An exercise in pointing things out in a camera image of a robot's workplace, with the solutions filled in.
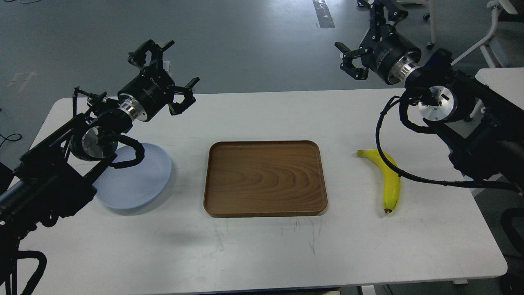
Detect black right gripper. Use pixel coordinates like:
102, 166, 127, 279
334, 0, 421, 85

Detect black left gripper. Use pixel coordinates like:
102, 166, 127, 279
118, 40, 200, 122

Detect light blue round plate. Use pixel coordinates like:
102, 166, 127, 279
94, 143, 172, 210

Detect yellow banana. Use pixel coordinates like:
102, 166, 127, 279
356, 149, 401, 215

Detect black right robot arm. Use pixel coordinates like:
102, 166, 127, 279
335, 0, 523, 194

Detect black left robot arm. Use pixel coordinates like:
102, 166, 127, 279
0, 40, 200, 295

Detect grey floor tape strip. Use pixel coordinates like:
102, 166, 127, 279
312, 0, 335, 29

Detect brown wooden tray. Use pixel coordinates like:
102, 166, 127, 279
203, 140, 328, 217

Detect white rolling chair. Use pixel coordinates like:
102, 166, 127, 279
451, 0, 524, 68

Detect white side table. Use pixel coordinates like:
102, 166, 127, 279
475, 67, 524, 109

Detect white rolling chair frame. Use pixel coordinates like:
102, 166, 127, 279
399, 0, 437, 50

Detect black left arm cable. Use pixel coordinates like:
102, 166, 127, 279
107, 134, 145, 169

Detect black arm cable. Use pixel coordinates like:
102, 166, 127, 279
375, 96, 522, 191
107, 134, 145, 169

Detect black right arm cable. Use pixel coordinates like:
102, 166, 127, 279
375, 96, 522, 191

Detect black floor cable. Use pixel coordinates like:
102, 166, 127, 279
0, 133, 23, 147

